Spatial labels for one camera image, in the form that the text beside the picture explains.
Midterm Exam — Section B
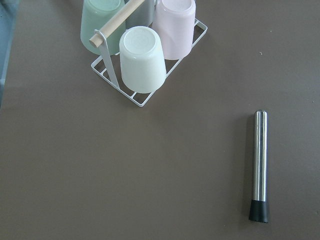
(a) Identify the white upturned cup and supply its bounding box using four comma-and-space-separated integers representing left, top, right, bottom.
119, 26, 167, 94

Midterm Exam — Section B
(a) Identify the pink upturned cup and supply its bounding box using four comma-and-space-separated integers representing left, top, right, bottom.
152, 0, 196, 60

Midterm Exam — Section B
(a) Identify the grey upturned cup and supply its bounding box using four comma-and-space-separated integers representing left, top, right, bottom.
125, 0, 155, 29

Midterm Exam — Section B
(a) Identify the green upturned cup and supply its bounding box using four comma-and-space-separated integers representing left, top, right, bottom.
80, 0, 126, 55

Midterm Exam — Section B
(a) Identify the steel muddler black tip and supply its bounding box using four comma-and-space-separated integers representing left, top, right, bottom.
248, 109, 269, 223

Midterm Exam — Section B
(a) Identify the white wire cup rack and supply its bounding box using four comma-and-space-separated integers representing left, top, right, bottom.
90, 18, 208, 108

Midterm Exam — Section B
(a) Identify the wooden rack handle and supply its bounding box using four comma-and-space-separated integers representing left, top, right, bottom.
89, 0, 144, 48

